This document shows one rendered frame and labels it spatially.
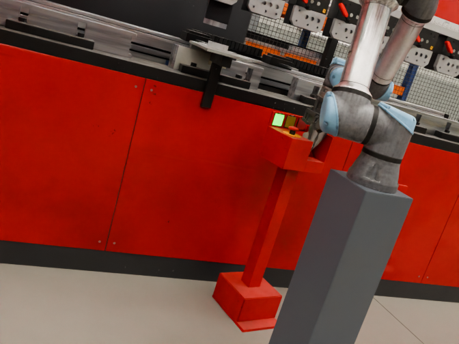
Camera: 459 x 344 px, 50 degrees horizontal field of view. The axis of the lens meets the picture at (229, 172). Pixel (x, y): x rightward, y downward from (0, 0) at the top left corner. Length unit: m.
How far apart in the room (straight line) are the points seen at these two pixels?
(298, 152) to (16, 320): 1.13
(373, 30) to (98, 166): 1.11
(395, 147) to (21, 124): 1.27
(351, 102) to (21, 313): 1.27
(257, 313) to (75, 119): 1.05
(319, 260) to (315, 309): 0.14
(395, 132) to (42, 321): 1.28
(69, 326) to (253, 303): 0.70
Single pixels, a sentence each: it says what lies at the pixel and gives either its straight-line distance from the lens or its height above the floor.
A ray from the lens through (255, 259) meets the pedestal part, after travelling 2.06.
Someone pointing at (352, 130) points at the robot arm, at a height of 0.92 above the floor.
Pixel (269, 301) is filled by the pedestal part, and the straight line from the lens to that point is 2.11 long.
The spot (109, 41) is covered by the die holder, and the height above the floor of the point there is 0.92.
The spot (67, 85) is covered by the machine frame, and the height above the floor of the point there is 0.74.
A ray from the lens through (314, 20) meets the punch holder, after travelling 2.22.
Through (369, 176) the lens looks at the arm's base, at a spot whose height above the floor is 0.80.
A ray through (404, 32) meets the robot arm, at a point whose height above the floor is 1.22.
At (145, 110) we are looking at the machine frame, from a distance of 1.94.
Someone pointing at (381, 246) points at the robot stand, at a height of 0.62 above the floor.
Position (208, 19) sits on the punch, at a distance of 2.09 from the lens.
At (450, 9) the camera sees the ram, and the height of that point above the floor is 1.45.
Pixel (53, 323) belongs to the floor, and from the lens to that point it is 1.85.
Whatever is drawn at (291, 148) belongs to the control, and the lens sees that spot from 1.83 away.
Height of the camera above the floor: 1.07
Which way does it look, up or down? 15 degrees down
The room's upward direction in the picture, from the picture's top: 17 degrees clockwise
